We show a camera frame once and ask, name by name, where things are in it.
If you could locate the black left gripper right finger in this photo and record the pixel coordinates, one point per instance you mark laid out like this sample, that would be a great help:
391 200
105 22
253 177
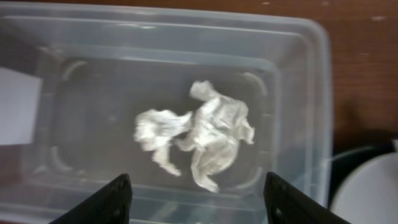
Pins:
285 204

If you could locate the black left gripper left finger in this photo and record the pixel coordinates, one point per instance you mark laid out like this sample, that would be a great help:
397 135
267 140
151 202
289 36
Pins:
109 205

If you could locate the white napkin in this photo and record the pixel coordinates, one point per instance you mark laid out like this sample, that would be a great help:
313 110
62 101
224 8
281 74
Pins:
219 125
156 129

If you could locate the round black tray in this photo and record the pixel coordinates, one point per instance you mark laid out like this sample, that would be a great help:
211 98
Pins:
343 164

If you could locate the grey plate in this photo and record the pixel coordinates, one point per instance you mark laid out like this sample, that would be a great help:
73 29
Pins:
369 193

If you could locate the clear plastic bin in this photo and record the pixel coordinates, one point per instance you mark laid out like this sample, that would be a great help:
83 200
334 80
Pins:
89 70

